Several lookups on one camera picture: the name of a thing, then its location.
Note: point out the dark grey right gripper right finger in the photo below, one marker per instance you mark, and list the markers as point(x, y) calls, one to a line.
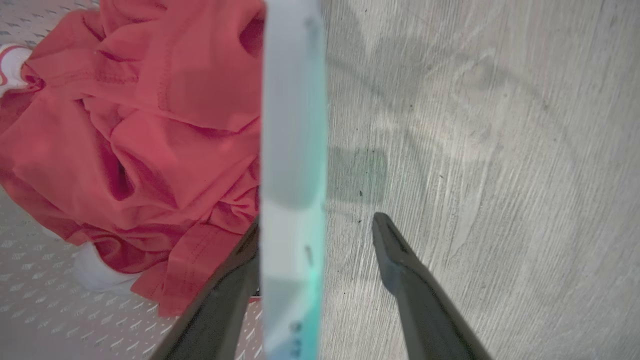
point(425, 310)

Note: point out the red cotton garment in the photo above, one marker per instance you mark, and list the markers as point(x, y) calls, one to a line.
point(140, 145)

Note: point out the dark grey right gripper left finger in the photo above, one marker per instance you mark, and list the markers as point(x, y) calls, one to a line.
point(215, 315)

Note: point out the white and red garment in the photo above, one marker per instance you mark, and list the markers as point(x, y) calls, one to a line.
point(11, 67)

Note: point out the white cloth item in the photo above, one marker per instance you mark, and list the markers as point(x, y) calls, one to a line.
point(100, 275)

